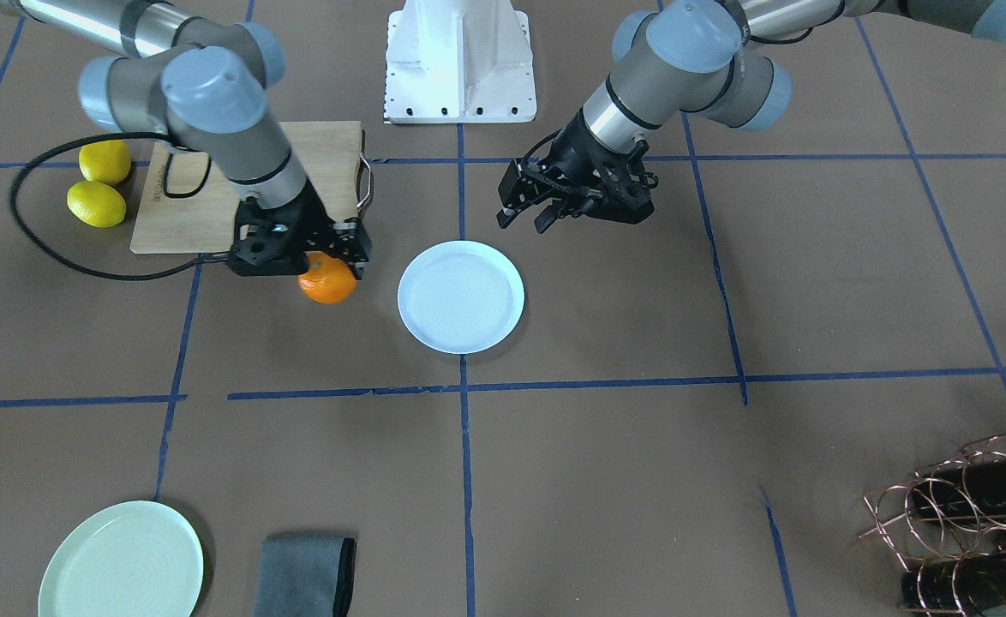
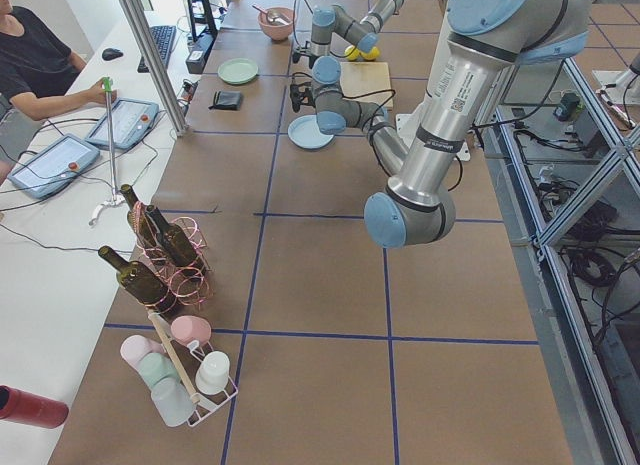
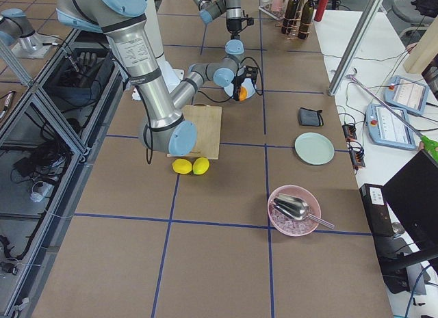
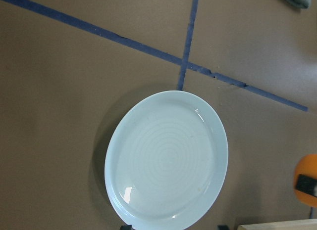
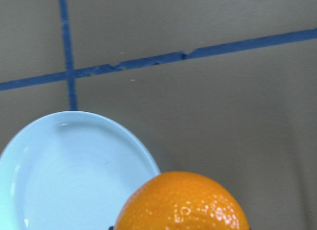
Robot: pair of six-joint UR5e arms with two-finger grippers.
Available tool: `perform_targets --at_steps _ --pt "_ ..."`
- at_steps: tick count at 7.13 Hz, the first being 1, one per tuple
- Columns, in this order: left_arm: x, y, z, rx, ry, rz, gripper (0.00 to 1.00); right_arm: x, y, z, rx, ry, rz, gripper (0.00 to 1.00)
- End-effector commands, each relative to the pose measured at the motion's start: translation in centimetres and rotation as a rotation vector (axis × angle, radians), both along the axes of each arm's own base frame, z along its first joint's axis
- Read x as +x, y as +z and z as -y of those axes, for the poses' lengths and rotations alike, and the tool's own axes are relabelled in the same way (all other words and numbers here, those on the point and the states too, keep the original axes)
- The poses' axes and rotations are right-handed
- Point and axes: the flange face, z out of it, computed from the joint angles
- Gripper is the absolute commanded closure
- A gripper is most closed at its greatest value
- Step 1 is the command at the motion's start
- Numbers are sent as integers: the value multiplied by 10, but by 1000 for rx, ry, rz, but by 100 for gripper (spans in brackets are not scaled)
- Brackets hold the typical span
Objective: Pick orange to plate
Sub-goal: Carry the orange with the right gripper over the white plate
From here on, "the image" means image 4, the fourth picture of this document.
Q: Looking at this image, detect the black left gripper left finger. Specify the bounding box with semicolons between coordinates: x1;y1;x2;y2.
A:
120;225;131;230

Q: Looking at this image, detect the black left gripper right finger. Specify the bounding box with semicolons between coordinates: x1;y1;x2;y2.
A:
217;225;228;230

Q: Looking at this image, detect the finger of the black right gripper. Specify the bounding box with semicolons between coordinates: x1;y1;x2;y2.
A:
296;174;317;195

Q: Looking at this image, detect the orange fruit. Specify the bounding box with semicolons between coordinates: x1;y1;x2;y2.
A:
293;154;317;208

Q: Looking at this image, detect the light blue plate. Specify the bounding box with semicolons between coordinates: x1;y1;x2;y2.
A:
105;91;228;230

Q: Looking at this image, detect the wooden cutting board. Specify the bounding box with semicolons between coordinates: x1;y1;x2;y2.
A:
237;219;317;230

